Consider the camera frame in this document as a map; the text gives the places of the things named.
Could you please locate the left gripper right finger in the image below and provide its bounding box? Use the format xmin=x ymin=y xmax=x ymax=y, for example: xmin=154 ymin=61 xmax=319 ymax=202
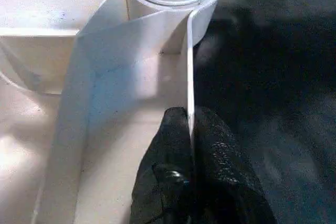
xmin=194 ymin=108 xmax=277 ymax=224

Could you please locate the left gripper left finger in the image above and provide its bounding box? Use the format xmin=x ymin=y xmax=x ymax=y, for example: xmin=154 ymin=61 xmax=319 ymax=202
xmin=130 ymin=105 xmax=197 ymax=224

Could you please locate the white plastic table top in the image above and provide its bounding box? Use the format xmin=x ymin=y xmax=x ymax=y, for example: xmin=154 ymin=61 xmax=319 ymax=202
xmin=0 ymin=0 xmax=224 ymax=224

